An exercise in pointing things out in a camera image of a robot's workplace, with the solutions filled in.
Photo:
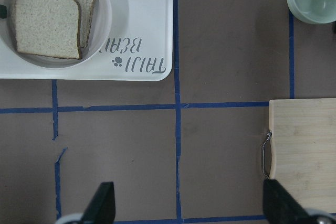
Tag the wooden cutting board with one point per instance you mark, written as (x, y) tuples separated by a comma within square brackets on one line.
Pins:
[(302, 143)]

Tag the bottom toast slice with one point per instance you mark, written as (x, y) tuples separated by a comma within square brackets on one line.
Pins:
[(87, 7)]

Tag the white round plate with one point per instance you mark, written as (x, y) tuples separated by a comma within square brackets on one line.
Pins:
[(12, 61)]

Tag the white bear serving tray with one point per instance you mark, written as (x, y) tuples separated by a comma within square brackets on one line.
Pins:
[(139, 47)]

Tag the white bread slice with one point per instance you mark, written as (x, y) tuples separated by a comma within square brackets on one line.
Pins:
[(49, 28)]

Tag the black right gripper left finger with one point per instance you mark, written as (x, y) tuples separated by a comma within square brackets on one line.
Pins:
[(101, 209)]

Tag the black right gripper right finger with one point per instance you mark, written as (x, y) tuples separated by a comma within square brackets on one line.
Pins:
[(280, 207)]

